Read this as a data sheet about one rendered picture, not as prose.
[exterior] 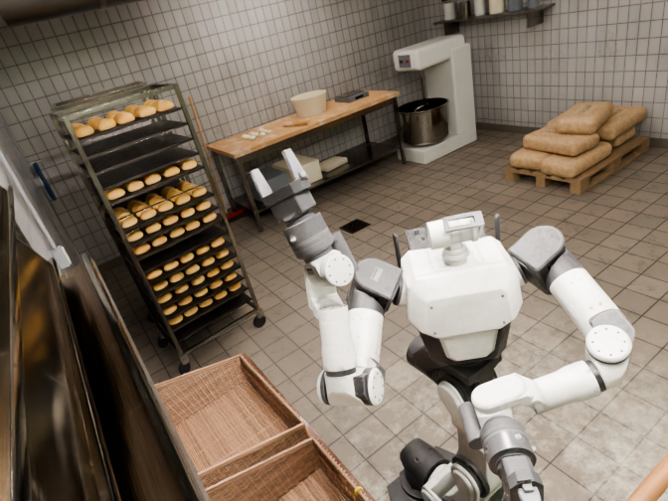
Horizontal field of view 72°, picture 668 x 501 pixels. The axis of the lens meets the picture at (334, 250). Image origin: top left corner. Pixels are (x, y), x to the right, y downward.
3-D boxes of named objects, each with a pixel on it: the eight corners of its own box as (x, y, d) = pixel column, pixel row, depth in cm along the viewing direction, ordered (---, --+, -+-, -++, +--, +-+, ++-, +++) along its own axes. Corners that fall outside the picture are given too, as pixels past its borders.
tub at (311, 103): (306, 119, 515) (301, 100, 505) (287, 117, 549) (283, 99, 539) (337, 108, 533) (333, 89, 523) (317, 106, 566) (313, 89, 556)
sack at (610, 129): (612, 142, 430) (612, 127, 423) (576, 139, 458) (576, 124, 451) (648, 119, 453) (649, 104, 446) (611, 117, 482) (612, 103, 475)
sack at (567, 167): (573, 182, 411) (573, 166, 404) (537, 175, 440) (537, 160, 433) (613, 156, 433) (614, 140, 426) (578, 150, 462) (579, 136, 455)
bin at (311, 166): (297, 190, 521) (292, 170, 510) (276, 182, 560) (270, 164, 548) (323, 178, 537) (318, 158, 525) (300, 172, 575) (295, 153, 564)
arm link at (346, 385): (306, 323, 96) (319, 415, 96) (350, 320, 92) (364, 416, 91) (329, 314, 106) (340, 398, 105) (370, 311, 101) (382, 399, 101)
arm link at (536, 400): (488, 439, 95) (552, 417, 93) (475, 412, 91) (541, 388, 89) (478, 415, 101) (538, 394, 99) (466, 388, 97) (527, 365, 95)
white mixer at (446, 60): (427, 167, 559) (413, 52, 497) (392, 159, 610) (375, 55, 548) (482, 139, 600) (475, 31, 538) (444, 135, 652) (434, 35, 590)
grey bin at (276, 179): (264, 204, 504) (258, 184, 493) (247, 195, 543) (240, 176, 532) (292, 192, 519) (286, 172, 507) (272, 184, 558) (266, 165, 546)
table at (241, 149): (259, 234, 494) (233, 154, 451) (231, 217, 556) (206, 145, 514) (410, 163, 585) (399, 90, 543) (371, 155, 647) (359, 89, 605)
